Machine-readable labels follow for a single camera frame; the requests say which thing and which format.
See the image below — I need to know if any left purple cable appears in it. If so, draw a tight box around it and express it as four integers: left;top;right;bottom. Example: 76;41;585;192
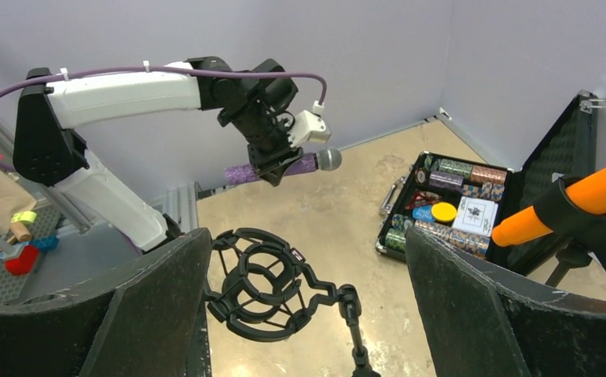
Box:
0;64;329;173

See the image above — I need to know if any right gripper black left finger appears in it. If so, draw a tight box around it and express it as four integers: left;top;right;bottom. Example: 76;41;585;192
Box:
0;228;212;376

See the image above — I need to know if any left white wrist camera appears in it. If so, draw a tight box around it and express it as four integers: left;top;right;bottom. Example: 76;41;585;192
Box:
288;101;332;148

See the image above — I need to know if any black tripod shock mount stand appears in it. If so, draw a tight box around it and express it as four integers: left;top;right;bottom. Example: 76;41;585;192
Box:
203;228;378;376

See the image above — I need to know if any black poker chip case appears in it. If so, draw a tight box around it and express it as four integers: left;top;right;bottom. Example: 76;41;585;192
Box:
376;90;606;275

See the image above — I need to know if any brown paper roll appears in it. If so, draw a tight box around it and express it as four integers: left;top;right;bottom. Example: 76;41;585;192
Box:
0;170;37;235

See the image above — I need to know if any red toy block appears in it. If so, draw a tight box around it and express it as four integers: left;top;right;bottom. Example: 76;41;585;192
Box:
5;245;39;276

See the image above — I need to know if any yellow round chip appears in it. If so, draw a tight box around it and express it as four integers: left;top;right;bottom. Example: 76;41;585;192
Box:
431;202;457;223

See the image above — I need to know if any orange microphone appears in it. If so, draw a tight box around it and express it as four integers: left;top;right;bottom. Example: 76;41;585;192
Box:
492;167;606;247

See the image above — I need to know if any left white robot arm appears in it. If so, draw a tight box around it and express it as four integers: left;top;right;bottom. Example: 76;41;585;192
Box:
13;57;320;251

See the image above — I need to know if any white card deck box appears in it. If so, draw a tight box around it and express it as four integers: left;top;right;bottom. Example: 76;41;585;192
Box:
452;196;499;237

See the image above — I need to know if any purple glitter microphone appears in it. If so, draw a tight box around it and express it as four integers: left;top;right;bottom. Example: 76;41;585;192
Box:
224;148;343;187

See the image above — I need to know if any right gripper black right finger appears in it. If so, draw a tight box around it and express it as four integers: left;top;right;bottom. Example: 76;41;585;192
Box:
405;228;606;376

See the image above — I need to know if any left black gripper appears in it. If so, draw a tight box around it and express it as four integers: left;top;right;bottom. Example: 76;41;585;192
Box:
230;102;303;187

